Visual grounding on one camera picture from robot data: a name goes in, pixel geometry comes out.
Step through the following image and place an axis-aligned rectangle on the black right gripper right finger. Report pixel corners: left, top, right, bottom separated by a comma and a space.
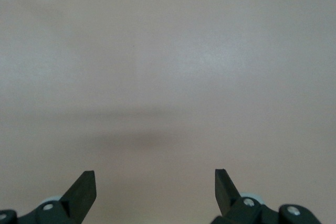
211, 168, 322, 224

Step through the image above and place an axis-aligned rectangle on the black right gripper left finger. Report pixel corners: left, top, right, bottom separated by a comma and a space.
0, 170, 98, 224

